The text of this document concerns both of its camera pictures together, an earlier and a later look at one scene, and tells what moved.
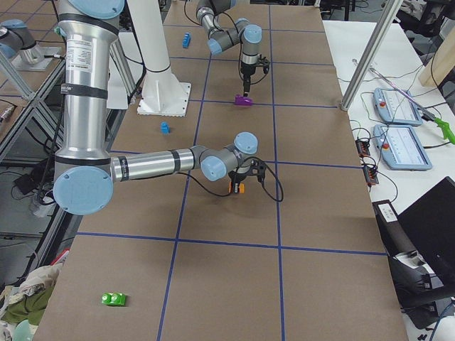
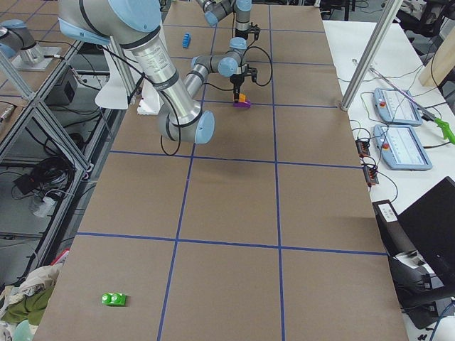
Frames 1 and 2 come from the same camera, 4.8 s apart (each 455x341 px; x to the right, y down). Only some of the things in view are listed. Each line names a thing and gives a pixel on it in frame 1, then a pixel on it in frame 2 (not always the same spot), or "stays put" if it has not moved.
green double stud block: x=116 y=299 stays put
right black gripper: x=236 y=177 → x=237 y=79
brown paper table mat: x=300 y=256 stays put
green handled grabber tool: x=446 y=131 stays put
